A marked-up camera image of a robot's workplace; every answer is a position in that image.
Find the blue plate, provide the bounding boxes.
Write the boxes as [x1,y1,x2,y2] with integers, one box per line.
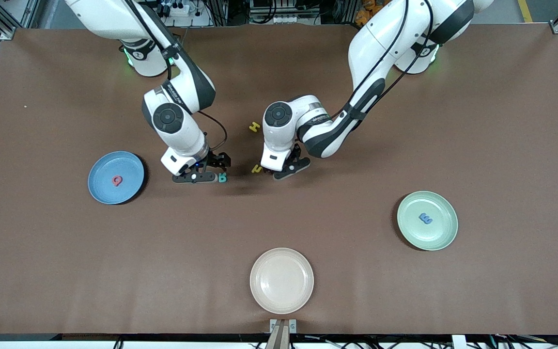
[88,151,145,205]

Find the beige plate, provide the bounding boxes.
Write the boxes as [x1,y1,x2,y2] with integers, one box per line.
[249,248,314,315]

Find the green plate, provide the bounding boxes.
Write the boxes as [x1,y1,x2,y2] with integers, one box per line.
[397,190,459,251]

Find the brown table cover sheet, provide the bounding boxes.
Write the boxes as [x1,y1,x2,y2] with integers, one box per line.
[0,23,558,336]

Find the black electronics rack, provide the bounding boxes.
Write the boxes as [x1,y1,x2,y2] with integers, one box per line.
[248,0,330,26]

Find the aluminium beam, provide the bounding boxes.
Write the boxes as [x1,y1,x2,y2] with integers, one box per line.
[265,324,291,349]

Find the pile of orange objects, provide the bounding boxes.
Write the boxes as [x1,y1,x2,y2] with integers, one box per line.
[355,0,388,26]

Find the white power strip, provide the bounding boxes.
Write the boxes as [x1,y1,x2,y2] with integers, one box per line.
[155,1,212,27]

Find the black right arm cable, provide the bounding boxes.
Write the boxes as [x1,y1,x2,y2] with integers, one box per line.
[124,0,228,155]

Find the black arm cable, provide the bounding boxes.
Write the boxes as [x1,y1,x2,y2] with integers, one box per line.
[124,0,228,155]
[330,0,434,122]

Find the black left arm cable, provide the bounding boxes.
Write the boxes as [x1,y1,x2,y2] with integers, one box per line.
[330,0,434,122]

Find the silver metal bracket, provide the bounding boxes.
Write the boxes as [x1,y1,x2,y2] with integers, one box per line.
[270,318,297,334]

